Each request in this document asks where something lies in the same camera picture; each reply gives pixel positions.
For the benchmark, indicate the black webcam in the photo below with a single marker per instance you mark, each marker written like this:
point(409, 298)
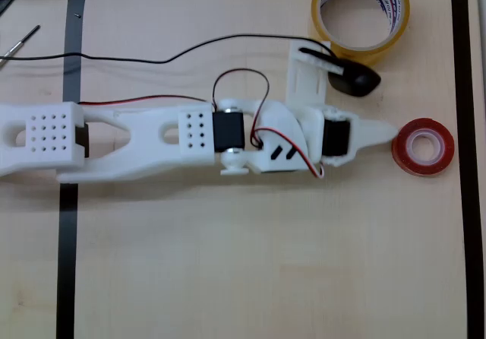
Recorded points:
point(357, 80)

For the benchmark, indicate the small red tape roll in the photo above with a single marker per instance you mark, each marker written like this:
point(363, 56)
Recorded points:
point(402, 153)

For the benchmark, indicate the big yellow tape roll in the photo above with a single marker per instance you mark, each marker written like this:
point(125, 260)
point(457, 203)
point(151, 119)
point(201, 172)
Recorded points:
point(364, 56)

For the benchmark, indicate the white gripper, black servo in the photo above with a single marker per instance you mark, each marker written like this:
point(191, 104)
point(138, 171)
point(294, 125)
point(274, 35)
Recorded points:
point(336, 135)

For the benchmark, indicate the metal screwdriver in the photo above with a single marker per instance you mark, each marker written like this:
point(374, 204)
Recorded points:
point(23, 42)

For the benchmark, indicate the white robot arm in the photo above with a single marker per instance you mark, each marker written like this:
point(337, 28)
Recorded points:
point(144, 137)

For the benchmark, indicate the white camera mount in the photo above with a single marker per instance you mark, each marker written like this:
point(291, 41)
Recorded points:
point(303, 84)

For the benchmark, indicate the black strap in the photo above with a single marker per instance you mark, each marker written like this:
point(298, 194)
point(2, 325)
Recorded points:
point(463, 164)
point(72, 50)

